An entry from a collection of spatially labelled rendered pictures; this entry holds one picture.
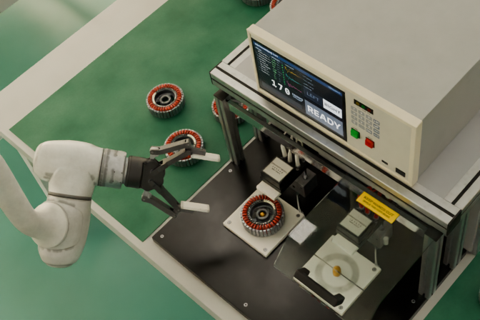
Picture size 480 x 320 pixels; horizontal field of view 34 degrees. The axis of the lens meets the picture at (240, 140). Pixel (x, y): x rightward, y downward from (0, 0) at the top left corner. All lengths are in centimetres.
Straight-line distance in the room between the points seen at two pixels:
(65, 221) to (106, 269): 118
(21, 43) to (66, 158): 204
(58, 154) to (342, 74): 68
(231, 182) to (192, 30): 62
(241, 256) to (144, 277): 96
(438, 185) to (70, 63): 133
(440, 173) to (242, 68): 54
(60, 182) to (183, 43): 83
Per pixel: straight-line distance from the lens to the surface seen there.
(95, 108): 239
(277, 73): 171
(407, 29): 165
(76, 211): 182
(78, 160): 182
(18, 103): 250
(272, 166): 193
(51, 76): 253
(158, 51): 248
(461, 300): 194
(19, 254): 311
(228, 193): 208
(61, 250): 183
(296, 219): 200
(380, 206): 168
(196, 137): 219
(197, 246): 202
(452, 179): 167
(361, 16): 168
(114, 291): 290
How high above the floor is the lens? 251
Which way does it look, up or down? 53 degrees down
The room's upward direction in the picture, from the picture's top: 13 degrees counter-clockwise
